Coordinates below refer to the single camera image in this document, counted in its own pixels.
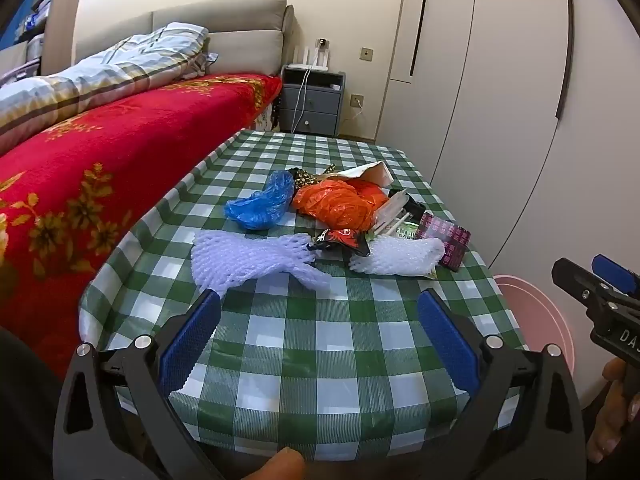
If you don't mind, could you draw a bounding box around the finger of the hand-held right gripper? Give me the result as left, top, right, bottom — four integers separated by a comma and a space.
551, 257, 613, 309
591, 254, 640, 295

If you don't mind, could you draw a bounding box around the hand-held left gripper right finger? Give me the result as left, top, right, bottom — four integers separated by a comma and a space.
417, 289, 586, 480

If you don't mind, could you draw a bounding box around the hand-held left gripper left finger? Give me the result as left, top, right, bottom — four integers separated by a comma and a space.
52, 289, 223, 480

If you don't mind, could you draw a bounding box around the pink bin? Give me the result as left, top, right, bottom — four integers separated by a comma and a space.
492, 274, 576, 376

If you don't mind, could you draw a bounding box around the orange plastic bag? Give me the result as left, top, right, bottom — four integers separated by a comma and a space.
292, 179, 391, 231

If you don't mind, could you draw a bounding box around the person's right hand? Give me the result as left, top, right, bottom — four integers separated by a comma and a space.
585, 358, 640, 463

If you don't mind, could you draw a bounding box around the person's left hand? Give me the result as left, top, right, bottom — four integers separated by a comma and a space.
250, 447, 307, 480

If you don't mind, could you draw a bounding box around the purple foam net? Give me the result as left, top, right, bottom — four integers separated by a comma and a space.
190, 230, 331, 298

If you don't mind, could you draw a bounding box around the maroon patterned box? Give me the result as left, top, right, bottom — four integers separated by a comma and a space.
415, 211, 472, 273

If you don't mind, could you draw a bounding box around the white foam net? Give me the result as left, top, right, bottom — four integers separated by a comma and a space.
349, 236, 446, 277

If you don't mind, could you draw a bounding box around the green snack packet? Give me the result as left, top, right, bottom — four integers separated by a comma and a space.
365, 225, 418, 241

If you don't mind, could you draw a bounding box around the green checked tablecloth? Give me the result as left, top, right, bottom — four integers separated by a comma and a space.
80, 129, 531, 463

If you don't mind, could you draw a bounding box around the black plastic wrapper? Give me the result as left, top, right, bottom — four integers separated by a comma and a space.
387, 189, 426, 218

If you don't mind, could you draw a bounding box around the black red snack wrapper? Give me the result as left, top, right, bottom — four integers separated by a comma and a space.
307, 227, 371, 256

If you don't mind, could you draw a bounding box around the blue plastic bag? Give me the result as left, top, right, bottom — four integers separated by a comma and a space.
224, 170, 296, 232

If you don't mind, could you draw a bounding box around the torn paper bag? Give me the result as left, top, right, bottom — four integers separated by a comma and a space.
320, 161, 396, 188

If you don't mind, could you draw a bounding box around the white wardrobe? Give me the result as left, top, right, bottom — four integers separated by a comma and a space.
375, 0, 640, 376

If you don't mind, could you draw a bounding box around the person's black clothing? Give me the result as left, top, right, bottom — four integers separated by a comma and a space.
0, 327, 68, 480

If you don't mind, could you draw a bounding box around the gold black patterned wrapper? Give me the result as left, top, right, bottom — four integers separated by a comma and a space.
287, 164, 336, 188

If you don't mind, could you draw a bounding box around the red floral blanket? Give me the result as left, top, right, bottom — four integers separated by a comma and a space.
0, 72, 283, 381

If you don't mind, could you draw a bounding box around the floral bed sheet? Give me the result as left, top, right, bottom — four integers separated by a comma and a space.
249, 104, 282, 134

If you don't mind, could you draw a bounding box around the grey nightstand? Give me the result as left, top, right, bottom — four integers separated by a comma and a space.
278, 64, 347, 137

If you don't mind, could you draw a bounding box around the blue checked quilt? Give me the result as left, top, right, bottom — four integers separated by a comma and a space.
0, 21, 218, 143

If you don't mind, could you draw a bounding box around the beige padded headboard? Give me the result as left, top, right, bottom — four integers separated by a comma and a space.
40, 0, 296, 78

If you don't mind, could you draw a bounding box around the white router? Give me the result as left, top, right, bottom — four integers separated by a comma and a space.
287, 45, 331, 72

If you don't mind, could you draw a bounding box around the cluttered storage shelf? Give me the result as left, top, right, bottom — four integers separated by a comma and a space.
0, 0, 66, 81

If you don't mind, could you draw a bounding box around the black wardrobe handle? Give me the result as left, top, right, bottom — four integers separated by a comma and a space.
554, 0, 574, 121
409, 0, 432, 84

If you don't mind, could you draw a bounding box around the white cable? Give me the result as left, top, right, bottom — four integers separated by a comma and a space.
295, 67, 313, 133

